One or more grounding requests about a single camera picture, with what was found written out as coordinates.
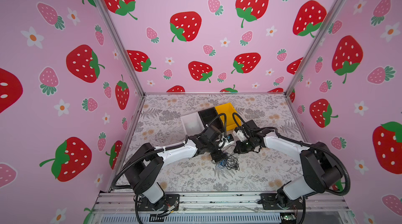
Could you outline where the aluminium corner post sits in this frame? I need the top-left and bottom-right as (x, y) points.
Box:
(284, 0), (347, 99)
(94, 0), (146, 98)

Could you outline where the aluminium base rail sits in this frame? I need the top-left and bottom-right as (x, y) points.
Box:
(86, 192), (357, 224)

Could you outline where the aluminium corner post right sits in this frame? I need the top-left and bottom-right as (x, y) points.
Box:
(284, 0), (347, 99)

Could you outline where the yellow plastic bin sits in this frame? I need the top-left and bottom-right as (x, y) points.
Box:
(215, 103), (237, 132)

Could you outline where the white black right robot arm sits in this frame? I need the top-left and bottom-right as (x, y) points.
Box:
(233, 127), (351, 209)

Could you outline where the black plastic bin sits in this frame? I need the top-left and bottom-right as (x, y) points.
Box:
(198, 108), (224, 133)

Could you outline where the black thin cable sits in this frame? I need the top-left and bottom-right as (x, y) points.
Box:
(215, 151), (241, 171)

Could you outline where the aluminium corner post left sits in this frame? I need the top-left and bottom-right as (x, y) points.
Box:
(94, 0), (146, 98)

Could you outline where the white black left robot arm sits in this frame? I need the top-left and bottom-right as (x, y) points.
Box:
(110, 126), (227, 207)

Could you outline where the white plastic bin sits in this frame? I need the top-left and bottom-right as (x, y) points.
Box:
(181, 112), (205, 136)

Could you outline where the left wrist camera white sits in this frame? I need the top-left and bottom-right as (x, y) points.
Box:
(217, 134), (234, 148)

